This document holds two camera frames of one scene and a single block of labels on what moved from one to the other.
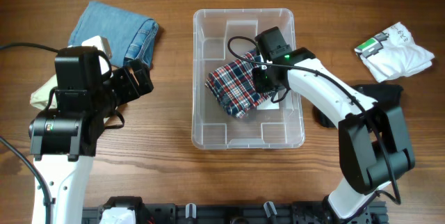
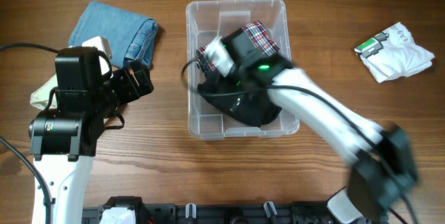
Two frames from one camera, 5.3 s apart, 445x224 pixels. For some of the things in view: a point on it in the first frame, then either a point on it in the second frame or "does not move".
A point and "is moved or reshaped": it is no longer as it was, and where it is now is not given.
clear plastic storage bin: x=220 y=37 is moved or reshaped
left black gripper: x=131 y=91 does not move
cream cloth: x=39 y=98 does not move
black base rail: x=313 y=212 does not move
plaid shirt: x=234 y=85 to x=265 y=40
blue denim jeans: x=127 y=35 does not move
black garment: x=386 y=96 to x=254 y=108
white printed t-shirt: x=393 y=54 does not move
